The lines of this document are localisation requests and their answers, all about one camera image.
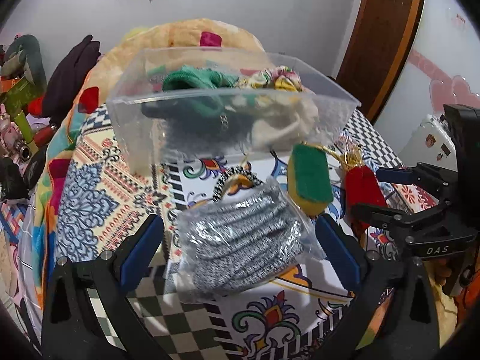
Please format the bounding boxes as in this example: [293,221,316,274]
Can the red tasselled charm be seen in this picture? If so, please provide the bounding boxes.
[305,141,389,239]

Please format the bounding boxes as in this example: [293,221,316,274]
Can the green and yellow sponge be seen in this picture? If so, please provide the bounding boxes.
[287,144,334,217]

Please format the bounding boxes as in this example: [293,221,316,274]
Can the white sock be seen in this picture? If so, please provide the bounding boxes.
[227,94,319,150]

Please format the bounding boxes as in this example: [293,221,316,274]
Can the bagged grey steel scourers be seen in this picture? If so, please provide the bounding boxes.
[174,177,326,303]

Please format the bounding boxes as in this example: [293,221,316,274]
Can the yellow floral scrunchie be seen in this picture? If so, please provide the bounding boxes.
[234,66,305,92]

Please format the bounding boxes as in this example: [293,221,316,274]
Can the green knitted cloth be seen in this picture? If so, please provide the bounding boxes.
[162,65,239,118]

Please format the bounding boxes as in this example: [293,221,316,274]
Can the clear plastic storage box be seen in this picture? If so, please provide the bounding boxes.
[106,47,359,172]

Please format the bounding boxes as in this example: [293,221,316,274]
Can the person's right hand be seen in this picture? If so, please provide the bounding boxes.
[431,253,465,293]

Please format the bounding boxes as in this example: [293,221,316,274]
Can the beige patchwork fleece blanket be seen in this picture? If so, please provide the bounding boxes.
[32,19,264,308]

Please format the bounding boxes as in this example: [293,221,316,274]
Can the white wardrobe sliding door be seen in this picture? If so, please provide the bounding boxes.
[374,0,479,153]

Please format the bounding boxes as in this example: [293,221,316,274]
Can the brown wooden door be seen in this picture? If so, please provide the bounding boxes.
[336,0,425,123]

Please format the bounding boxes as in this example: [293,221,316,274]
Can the red cylindrical can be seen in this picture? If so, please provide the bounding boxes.
[33,124,57,148]

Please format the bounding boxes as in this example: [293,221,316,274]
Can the green bottle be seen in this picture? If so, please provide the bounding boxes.
[13,110,38,154]

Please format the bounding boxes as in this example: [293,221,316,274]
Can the pink rabbit doll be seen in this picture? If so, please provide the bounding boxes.
[1,104,20,155]

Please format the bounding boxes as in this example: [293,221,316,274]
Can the red heart cushion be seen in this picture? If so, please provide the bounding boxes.
[27,95,44,118]

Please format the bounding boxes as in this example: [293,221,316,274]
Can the green cardboard box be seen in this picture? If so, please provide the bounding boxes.
[1,76,43,117]

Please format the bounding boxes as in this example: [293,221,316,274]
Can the dark purple jacket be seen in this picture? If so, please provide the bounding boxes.
[41,35,100,128]

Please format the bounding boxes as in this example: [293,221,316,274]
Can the grey green plush toy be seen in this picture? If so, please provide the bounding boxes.
[1,34,47,91]

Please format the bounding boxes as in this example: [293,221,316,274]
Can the yellow round cushion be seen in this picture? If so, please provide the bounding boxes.
[121,27,149,42]

